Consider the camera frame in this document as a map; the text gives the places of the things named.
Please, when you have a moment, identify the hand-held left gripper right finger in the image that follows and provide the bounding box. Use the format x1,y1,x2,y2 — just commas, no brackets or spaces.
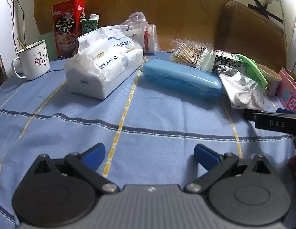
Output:
184,144,276,195

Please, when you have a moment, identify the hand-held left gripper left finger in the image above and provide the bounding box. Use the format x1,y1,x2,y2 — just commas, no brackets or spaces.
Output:
26,143,120,194

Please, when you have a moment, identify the pink tin box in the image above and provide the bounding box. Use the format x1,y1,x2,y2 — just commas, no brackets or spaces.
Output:
275,67,296,111

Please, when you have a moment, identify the white wet wipes packet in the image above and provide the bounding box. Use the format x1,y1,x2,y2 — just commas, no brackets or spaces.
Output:
219,70,277,111

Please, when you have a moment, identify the green plastic clip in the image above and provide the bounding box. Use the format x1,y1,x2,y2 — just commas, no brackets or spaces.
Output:
231,53,268,90

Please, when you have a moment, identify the small patterned packet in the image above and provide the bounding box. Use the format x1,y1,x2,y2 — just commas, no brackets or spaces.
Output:
212,51,250,75

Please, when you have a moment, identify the blue plastic case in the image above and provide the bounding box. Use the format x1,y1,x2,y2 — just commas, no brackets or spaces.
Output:
143,58,223,99

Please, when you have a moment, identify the bag of cotton swabs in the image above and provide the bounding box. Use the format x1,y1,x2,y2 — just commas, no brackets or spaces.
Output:
171,42,216,72

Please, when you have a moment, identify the person's right hand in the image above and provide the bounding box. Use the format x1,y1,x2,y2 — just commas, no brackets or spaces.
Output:
288,156,296,179

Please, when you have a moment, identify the round peanut can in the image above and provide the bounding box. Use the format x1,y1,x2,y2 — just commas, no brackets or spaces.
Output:
255,63,282,97

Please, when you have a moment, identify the blue checked tablecloth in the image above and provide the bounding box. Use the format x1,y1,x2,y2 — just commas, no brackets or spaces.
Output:
0,50,296,229

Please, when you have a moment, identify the brown chair back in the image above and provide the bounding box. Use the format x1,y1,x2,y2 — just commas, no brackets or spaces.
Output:
214,1,287,73

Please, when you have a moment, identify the white tissue pack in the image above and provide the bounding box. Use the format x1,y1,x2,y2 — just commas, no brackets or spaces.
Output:
64,25,144,100

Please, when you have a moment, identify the black tape strip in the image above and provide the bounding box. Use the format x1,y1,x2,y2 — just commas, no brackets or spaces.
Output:
251,0,270,18
248,3,284,24

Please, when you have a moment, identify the white enamel mug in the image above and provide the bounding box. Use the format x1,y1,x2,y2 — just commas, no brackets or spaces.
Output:
11,40,50,80

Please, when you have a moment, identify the pale green board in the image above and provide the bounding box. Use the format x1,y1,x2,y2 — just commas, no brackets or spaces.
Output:
38,32,58,60

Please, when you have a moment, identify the plastic bag of paper cups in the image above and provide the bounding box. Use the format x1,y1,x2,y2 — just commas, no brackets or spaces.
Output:
120,11,160,54

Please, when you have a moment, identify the green drink carton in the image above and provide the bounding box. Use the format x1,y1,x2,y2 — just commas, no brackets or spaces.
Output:
81,14,100,35

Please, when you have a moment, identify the red snack tin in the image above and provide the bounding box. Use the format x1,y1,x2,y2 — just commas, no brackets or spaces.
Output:
52,0,86,60

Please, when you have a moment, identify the brass spoon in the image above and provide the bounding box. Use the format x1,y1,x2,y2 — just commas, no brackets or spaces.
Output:
17,37,27,51

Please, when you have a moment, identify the thin white cable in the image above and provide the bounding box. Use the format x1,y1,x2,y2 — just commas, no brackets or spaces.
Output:
277,0,296,39

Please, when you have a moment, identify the wood grain wall panel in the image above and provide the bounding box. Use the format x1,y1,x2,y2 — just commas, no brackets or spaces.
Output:
33,0,235,53

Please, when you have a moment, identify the black wall cable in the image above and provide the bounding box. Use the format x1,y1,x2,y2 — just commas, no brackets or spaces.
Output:
12,0,27,48
8,0,17,50

